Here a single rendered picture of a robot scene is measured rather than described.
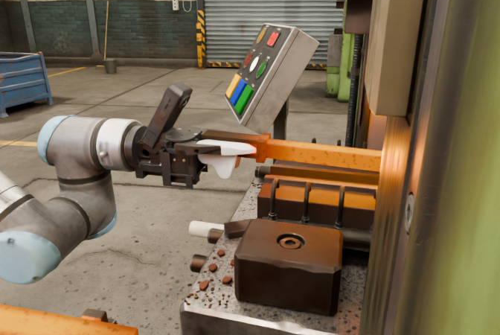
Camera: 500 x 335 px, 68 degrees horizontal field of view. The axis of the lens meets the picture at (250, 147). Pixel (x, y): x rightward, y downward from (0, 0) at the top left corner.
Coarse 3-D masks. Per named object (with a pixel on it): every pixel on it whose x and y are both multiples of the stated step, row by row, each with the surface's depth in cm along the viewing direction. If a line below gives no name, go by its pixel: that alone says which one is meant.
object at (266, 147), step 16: (256, 144) 57; (272, 144) 56; (288, 144) 56; (304, 144) 56; (320, 144) 56; (256, 160) 56; (288, 160) 56; (304, 160) 55; (320, 160) 55; (336, 160) 54; (352, 160) 53; (368, 160) 53
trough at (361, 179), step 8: (272, 168) 61; (280, 168) 60; (288, 168) 60; (288, 176) 60; (296, 176) 60; (304, 176) 60; (312, 176) 59; (320, 176) 59; (328, 176) 59; (336, 176) 58; (344, 176) 58; (352, 176) 58; (360, 176) 57; (368, 176) 57; (376, 176) 57; (360, 184) 57; (368, 184) 57; (376, 184) 57
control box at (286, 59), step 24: (264, 24) 121; (264, 48) 108; (288, 48) 93; (312, 48) 94; (240, 72) 121; (264, 72) 97; (288, 72) 95; (264, 96) 96; (288, 96) 97; (240, 120) 98; (264, 120) 98
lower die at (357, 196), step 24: (312, 168) 60; (336, 168) 62; (264, 192) 53; (288, 192) 53; (312, 192) 53; (336, 192) 53; (360, 192) 54; (264, 216) 53; (288, 216) 52; (312, 216) 51; (336, 216) 50; (360, 216) 50
